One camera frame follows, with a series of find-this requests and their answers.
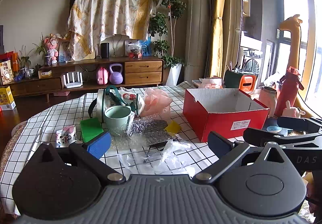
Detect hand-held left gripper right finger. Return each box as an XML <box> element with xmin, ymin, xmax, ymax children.
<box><xmin>192</xmin><ymin>131</ymin><xmax>290</xmax><ymax>185</ymax></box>

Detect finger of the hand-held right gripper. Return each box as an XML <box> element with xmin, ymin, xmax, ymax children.
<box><xmin>277</xmin><ymin>116</ymin><xmax>322</xmax><ymax>134</ymax></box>
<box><xmin>244</xmin><ymin>127</ymin><xmax>322</xmax><ymax>149</ymax></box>

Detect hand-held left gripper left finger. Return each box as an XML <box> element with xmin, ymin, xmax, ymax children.
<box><xmin>38</xmin><ymin>132</ymin><xmax>126</xmax><ymax>185</ymax></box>

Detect canvas tote bag green straps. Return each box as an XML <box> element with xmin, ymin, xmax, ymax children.
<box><xmin>88</xmin><ymin>85</ymin><xmax>145</xmax><ymax>124</ymax></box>

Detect blue round toy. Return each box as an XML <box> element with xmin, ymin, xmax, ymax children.
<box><xmin>263</xmin><ymin>117</ymin><xmax>287</xmax><ymax>136</ymax></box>

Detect pink bunny toy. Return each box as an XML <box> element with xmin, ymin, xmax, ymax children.
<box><xmin>282</xmin><ymin>100</ymin><xmax>306</xmax><ymax>119</ymax></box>

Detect green sponge cloth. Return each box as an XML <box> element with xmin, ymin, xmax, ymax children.
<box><xmin>80</xmin><ymin>118</ymin><xmax>104</xmax><ymax>143</ymax></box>

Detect red cardboard box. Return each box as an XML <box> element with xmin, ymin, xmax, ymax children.
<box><xmin>183</xmin><ymin>88</ymin><xmax>269</xmax><ymax>143</ymax></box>

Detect red water bottle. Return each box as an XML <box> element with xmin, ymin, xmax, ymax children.
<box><xmin>274</xmin><ymin>66</ymin><xmax>304</xmax><ymax>117</ymax></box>

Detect light green mug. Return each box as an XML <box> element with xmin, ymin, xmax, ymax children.
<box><xmin>104</xmin><ymin>106</ymin><xmax>135</xmax><ymax>131</ymax></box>

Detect white pink snack packet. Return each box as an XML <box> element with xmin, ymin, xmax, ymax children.
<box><xmin>55</xmin><ymin>125</ymin><xmax>77</xmax><ymax>148</ymax></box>

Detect pink tumbler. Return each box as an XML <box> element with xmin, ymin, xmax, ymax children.
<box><xmin>259</xmin><ymin>86</ymin><xmax>278</xmax><ymax>117</ymax></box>

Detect black white checked tablecloth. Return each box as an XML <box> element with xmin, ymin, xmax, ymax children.
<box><xmin>0</xmin><ymin>81</ymin><xmax>322</xmax><ymax>217</ymax></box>

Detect clear plastic bag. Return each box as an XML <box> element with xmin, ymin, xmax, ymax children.
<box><xmin>117</xmin><ymin>139</ymin><xmax>202</xmax><ymax>177</ymax></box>

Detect yellow cloth piece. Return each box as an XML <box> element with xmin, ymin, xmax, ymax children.
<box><xmin>164</xmin><ymin>120</ymin><xmax>182</xmax><ymax>136</ymax></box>

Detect bubble wrap sheet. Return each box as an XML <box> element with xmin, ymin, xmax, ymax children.
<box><xmin>111</xmin><ymin>117</ymin><xmax>176</xmax><ymax>150</ymax></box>

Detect orange plastic stool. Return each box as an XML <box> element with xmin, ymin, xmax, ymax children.
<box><xmin>238</xmin><ymin>74</ymin><xmax>257</xmax><ymax>92</ymax></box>

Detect dark green pen holder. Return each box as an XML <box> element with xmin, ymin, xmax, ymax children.
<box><xmin>223</xmin><ymin>69</ymin><xmax>243</xmax><ymax>89</ymax></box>

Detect white router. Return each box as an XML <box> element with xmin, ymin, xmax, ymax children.
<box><xmin>63</xmin><ymin>71</ymin><xmax>83</xmax><ymax>89</ymax></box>

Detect purple kettlebell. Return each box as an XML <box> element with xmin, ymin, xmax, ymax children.
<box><xmin>109</xmin><ymin>63</ymin><xmax>124</xmax><ymax>85</ymax></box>

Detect pink plastic bag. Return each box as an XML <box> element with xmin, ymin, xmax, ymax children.
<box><xmin>139</xmin><ymin>88</ymin><xmax>173</xmax><ymax>120</ymax></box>

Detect white planter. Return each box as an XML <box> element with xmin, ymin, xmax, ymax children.
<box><xmin>165</xmin><ymin>63</ymin><xmax>185</xmax><ymax>87</ymax></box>

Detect white bucket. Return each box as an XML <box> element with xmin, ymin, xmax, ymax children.
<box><xmin>10</xmin><ymin>121</ymin><xmax>28</xmax><ymax>139</ymax></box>

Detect wooden television cabinet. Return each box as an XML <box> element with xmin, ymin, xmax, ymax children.
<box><xmin>5</xmin><ymin>56</ymin><xmax>164</xmax><ymax>102</ymax></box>

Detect black speaker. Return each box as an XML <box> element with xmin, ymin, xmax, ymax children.
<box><xmin>100</xmin><ymin>42</ymin><xmax>110</xmax><ymax>59</ymax></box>

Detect plant in dark vase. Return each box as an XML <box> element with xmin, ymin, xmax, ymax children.
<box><xmin>33</xmin><ymin>35</ymin><xmax>52</xmax><ymax>67</ymax></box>

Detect clear bag of fruit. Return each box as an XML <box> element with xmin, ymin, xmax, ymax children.
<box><xmin>125</xmin><ymin>39</ymin><xmax>142</xmax><ymax>59</ymax></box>

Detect yellow carton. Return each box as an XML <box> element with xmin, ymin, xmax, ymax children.
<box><xmin>0</xmin><ymin>86</ymin><xmax>16</xmax><ymax>111</ymax></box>

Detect pink doll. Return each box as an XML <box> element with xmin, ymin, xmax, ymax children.
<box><xmin>44</xmin><ymin>33</ymin><xmax>62</xmax><ymax>64</ymax></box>

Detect blue plastic bag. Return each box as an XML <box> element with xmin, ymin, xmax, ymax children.
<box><xmin>139</xmin><ymin>37</ymin><xmax>153</xmax><ymax>57</ymax></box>

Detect small leafy plant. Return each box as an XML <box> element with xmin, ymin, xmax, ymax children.
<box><xmin>15</xmin><ymin>45</ymin><xmax>34</xmax><ymax>70</ymax></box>

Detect yellow curtain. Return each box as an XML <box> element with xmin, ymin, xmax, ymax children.
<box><xmin>205</xmin><ymin>0</ymin><xmax>228</xmax><ymax>79</ymax></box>

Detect printed paper bag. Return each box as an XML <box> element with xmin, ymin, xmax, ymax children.
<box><xmin>0</xmin><ymin>61</ymin><xmax>13</xmax><ymax>85</ymax></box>

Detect covered standing air conditioner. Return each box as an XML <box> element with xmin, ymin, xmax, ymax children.
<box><xmin>184</xmin><ymin>0</ymin><xmax>210</xmax><ymax>82</ymax></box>

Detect red gift bag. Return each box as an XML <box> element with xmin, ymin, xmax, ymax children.
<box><xmin>0</xmin><ymin>51</ymin><xmax>19</xmax><ymax>74</ymax></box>

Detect yellow patterned sheet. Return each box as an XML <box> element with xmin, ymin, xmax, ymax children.
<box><xmin>66</xmin><ymin>0</ymin><xmax>159</xmax><ymax>62</ymax></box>

